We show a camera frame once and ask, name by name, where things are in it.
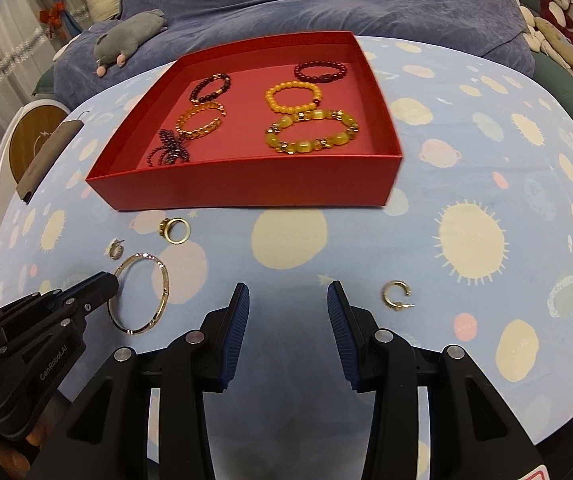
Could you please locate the grey plush mouse toy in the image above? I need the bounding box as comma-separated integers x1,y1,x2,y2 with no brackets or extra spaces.
93,9,167,78

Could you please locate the gold ring with stone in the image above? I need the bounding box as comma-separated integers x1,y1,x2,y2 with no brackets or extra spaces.
158,216,193,246

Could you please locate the thin rose gold bangle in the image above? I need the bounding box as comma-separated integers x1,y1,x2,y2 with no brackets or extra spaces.
108,252,170,336

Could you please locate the dark bead gold accent bracelet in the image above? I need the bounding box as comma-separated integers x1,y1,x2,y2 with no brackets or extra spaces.
188,71,232,105

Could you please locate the dark red bead bracelet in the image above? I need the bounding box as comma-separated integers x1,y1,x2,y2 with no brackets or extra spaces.
293,60,349,85

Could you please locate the garnet small bead necklace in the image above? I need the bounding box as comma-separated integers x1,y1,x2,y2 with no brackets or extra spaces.
145,128,193,168

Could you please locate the red shallow cardboard box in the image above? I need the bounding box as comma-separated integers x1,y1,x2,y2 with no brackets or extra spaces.
87,32,402,211

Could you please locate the beige dog plush toy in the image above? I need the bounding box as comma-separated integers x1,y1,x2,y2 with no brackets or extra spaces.
515,0,573,77

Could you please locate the orange bead bracelet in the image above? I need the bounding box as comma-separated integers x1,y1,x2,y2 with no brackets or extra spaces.
264,79,323,115

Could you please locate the gold chain cuff bangle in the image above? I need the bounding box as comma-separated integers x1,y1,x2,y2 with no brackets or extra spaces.
175,102,227,141

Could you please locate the space pattern blue tablecloth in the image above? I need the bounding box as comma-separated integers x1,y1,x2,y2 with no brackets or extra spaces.
0,38,573,479

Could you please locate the round wooden white stool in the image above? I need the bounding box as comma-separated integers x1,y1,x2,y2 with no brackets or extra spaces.
0,99,70,226

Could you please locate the blue grey blanket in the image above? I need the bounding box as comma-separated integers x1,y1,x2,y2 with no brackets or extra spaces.
53,0,535,108

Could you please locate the brown leather pouch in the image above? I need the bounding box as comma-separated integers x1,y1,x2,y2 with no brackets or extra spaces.
16,118,85,204

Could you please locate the yellow green stone bracelet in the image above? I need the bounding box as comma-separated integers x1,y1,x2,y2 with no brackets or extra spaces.
264,108,360,156

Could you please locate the white sheer curtain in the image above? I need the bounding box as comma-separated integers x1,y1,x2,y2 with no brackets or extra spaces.
0,0,63,139

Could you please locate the red bow curtain tie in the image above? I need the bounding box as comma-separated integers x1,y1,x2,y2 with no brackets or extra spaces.
38,1,67,41

